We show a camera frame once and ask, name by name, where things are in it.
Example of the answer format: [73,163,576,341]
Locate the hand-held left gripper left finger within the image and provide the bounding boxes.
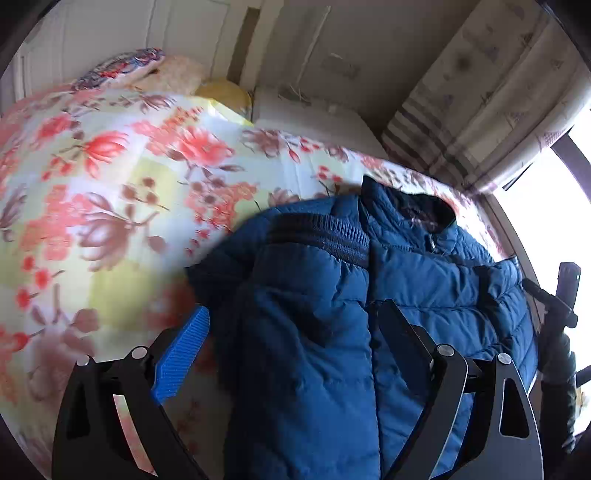
[51,305,212,480]

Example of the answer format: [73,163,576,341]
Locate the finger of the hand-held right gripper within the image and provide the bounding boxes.
[522,277,561,308]

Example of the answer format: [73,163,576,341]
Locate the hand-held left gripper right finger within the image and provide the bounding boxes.
[378,300,546,480]

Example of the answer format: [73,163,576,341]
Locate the blue quilted jacket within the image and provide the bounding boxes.
[185,175,542,480]

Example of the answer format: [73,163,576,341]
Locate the person's right forearm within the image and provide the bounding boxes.
[538,329,581,459]

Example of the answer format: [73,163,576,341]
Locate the white windowsill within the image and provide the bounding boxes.
[480,191,555,333]

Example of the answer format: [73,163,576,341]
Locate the window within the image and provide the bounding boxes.
[492,108,591,370]

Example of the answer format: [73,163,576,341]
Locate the floral quilt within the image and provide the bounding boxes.
[0,85,514,480]

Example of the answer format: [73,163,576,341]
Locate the printed curtain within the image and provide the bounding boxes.
[381,0,591,195]

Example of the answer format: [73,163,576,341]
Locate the white nightstand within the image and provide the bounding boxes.
[252,88,389,160]

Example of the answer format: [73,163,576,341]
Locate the yellow pillow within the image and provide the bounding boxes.
[194,79,254,123]

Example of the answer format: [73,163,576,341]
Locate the cream plush pillow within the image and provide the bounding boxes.
[124,55,208,96]

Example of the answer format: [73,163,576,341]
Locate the white pole lamp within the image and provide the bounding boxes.
[288,6,331,103]

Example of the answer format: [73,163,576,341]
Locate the purple patterned pillow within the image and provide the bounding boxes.
[74,47,167,91]

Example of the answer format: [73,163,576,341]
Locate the white bed headboard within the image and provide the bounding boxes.
[14,0,278,100]

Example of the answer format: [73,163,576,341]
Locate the wall socket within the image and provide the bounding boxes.
[320,54,362,79]

